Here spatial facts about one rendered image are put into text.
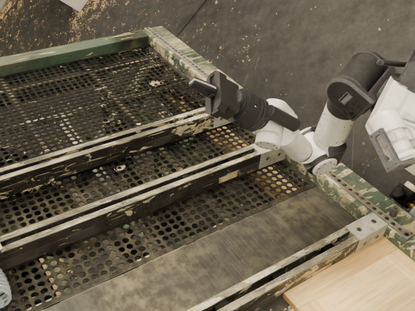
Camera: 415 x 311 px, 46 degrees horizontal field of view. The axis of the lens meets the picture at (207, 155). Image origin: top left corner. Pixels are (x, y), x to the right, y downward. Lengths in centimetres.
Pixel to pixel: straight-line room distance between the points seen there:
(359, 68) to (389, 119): 24
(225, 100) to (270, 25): 220
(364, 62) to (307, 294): 62
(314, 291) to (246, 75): 206
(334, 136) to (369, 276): 41
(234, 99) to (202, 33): 251
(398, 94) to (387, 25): 175
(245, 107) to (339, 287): 58
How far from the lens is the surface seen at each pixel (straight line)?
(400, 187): 173
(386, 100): 119
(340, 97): 125
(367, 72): 127
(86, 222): 145
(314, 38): 308
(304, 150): 138
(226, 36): 347
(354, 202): 164
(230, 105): 112
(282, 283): 132
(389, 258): 155
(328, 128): 136
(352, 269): 148
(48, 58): 234
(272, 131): 121
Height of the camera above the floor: 241
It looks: 49 degrees down
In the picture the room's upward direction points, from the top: 67 degrees counter-clockwise
